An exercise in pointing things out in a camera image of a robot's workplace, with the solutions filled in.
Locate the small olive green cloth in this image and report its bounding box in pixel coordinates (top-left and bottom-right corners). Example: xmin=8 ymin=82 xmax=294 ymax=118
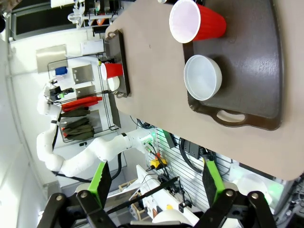
xmin=60 ymin=106 xmax=91 ymax=117

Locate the black wire rack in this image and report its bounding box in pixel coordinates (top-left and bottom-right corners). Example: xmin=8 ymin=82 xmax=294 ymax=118
xmin=47 ymin=56 xmax=122 ymax=143

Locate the yellow emergency stop box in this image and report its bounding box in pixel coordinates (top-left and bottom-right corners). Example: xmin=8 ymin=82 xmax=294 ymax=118
xmin=151 ymin=158 xmax=168 ymax=170

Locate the red plastic cup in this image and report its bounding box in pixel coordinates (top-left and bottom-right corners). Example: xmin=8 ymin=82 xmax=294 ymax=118
xmin=100 ymin=62 xmax=124 ymax=81
xmin=169 ymin=0 xmax=227 ymax=44

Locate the shiny steel wall plate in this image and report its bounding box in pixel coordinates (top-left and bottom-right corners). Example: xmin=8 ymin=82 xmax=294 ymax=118
xmin=36 ymin=44 xmax=68 ymax=74

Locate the white cardboard box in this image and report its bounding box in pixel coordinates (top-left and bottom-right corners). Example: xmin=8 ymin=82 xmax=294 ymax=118
xmin=80 ymin=39 xmax=105 ymax=57

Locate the dark brown plastic tray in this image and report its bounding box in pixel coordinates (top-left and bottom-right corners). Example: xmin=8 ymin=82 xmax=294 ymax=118
xmin=182 ymin=0 xmax=285 ymax=131
xmin=104 ymin=28 xmax=132 ymax=98

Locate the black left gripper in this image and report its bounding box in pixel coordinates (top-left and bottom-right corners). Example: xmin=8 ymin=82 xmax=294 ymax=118
xmin=48 ymin=85 xmax=75 ymax=100

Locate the white plastic bowl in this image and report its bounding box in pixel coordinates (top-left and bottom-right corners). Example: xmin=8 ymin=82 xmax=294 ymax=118
xmin=107 ymin=76 xmax=121 ymax=92
xmin=184 ymin=54 xmax=223 ymax=102

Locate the large olive green cloth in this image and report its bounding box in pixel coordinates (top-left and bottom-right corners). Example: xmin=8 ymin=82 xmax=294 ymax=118
xmin=62 ymin=117 xmax=95 ymax=141

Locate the black thin rod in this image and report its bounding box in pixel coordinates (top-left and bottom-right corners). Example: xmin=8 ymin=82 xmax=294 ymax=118
xmin=105 ymin=177 xmax=179 ymax=214

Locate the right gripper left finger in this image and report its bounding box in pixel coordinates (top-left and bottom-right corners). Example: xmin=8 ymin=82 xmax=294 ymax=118
xmin=40 ymin=161 xmax=112 ymax=228

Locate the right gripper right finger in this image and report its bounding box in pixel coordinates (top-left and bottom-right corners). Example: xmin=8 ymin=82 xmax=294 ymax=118
xmin=199 ymin=161 xmax=278 ymax=228

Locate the black coiled cable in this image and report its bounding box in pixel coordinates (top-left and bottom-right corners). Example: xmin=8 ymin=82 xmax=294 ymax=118
xmin=179 ymin=137 xmax=218 ymax=174

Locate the red folded cloth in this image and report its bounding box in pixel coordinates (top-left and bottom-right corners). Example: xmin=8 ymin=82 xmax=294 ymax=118
xmin=61 ymin=96 xmax=103 ymax=112

